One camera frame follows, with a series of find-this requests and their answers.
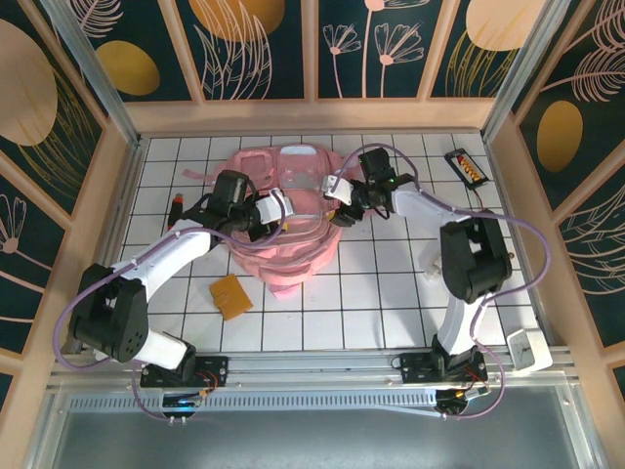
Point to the white square clock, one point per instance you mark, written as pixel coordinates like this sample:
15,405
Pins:
527,351

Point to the small clear plastic box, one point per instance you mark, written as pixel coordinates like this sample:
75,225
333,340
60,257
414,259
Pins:
433,269

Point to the grey metal panel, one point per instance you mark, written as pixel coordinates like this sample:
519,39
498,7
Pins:
312,439

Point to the orange-brown leather wallet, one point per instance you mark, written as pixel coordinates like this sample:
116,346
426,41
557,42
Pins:
230,297

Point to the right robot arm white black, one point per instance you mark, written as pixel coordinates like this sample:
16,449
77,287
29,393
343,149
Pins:
420,202

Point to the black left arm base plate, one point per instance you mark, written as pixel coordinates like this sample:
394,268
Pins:
215,370

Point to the aluminium frame post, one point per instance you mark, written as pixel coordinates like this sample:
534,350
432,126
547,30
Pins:
94,73
518,73

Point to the red and black marker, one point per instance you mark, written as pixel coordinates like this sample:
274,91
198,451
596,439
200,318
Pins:
175,212

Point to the pink student backpack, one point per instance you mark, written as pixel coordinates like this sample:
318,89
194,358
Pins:
293,254

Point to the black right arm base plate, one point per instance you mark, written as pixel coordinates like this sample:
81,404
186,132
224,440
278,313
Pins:
415,367

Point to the aluminium side rail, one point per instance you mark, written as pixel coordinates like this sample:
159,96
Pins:
531,293
126,195

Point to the aluminium mounting rail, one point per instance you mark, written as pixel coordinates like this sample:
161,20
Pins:
312,364

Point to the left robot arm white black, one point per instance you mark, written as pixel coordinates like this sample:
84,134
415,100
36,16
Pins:
166,249

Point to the black tray with red-orange items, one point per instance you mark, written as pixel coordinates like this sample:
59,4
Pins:
468,169

